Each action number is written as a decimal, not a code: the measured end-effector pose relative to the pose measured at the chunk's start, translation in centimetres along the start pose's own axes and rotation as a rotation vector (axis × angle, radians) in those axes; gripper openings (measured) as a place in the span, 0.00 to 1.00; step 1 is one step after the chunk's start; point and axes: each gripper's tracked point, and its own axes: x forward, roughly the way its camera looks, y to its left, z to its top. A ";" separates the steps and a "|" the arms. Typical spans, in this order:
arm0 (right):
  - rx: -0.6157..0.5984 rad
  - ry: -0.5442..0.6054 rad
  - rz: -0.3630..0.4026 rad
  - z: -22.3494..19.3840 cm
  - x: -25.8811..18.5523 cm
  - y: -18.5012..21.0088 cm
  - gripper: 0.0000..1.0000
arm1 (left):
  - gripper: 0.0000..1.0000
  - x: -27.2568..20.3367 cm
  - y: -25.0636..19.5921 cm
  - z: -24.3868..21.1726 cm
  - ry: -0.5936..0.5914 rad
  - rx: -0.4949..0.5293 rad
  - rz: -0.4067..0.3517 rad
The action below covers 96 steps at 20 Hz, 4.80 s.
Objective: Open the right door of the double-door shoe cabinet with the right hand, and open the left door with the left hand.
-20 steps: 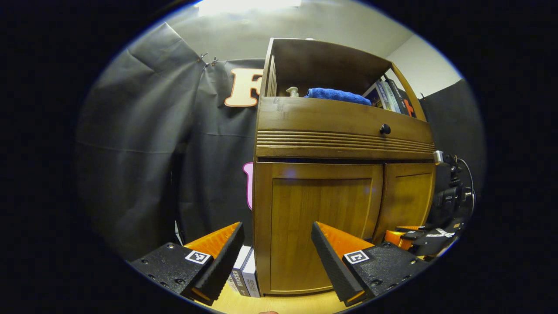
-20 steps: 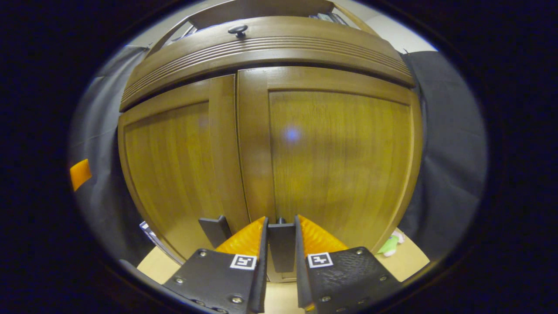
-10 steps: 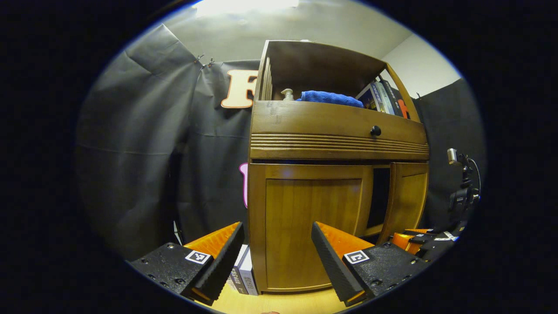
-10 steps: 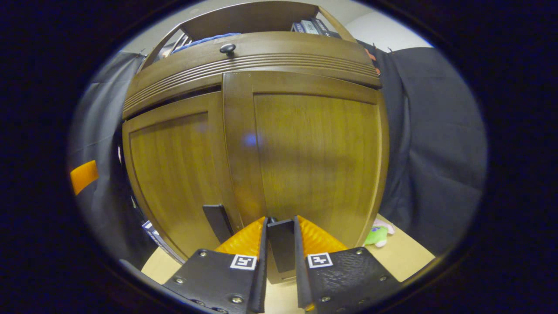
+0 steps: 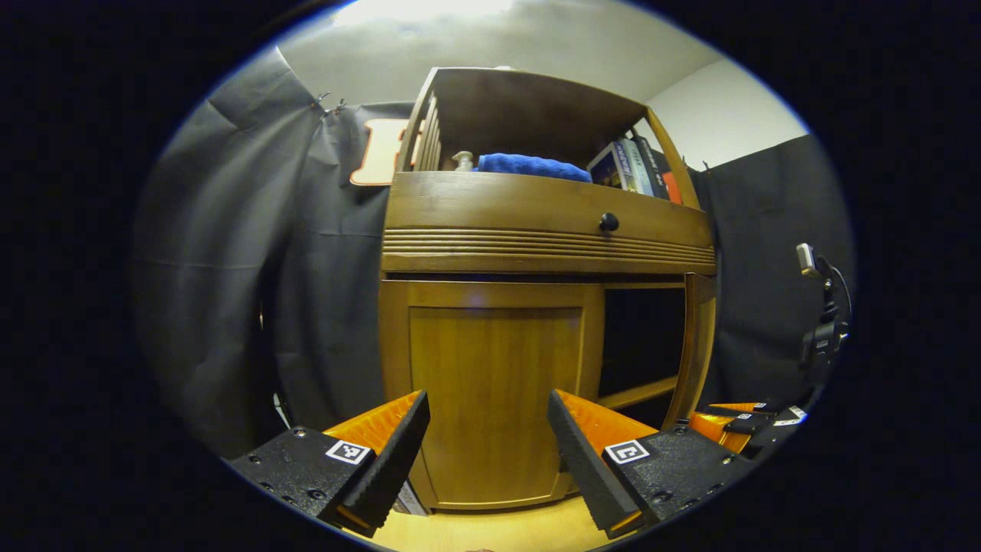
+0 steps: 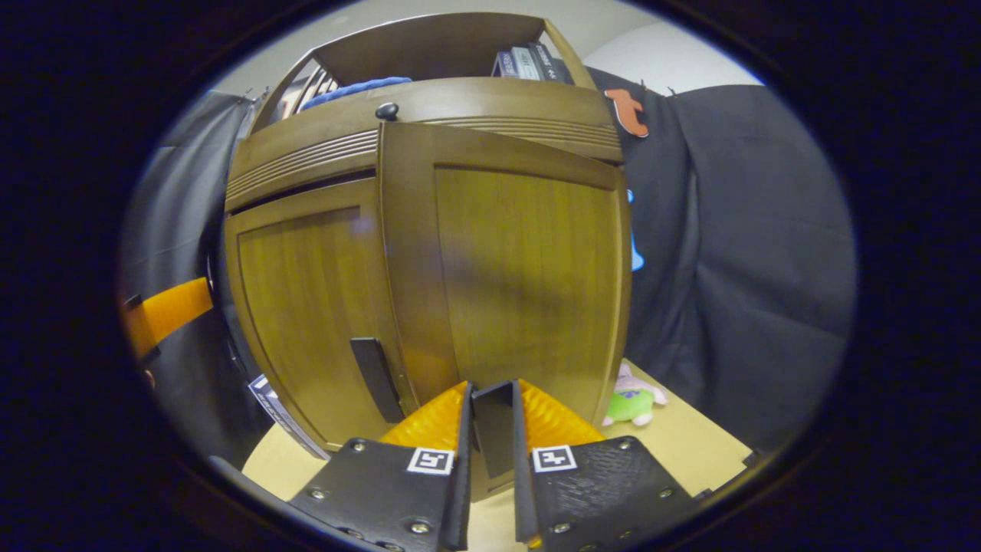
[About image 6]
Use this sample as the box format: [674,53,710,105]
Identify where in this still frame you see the wooden cabinet door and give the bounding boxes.
[377,123,634,499]
[225,180,419,453]

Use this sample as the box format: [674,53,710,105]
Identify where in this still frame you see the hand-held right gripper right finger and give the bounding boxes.
[510,378,700,552]

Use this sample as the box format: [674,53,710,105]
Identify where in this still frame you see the dark printed flat book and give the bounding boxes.
[248,374,331,461]

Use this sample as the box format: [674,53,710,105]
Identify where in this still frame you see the wooden shoe cabinet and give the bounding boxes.
[224,11,625,215]

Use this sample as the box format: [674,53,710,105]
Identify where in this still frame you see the blue folded towel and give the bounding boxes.
[299,76,412,112]

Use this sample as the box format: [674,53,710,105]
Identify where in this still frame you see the black backdrop cloth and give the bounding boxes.
[119,67,858,468]

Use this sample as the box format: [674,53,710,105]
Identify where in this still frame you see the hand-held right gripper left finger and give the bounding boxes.
[290,379,477,552]

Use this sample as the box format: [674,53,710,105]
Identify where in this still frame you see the wooden drawer with black knob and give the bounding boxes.
[225,77,624,214]

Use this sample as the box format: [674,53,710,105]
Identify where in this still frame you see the black book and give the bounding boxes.
[529,42,573,85]

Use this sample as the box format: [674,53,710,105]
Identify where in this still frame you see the green and pink plush toy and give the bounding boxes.
[602,364,668,428]

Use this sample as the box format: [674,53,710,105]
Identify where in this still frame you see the light grey book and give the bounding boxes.
[511,46,543,81]

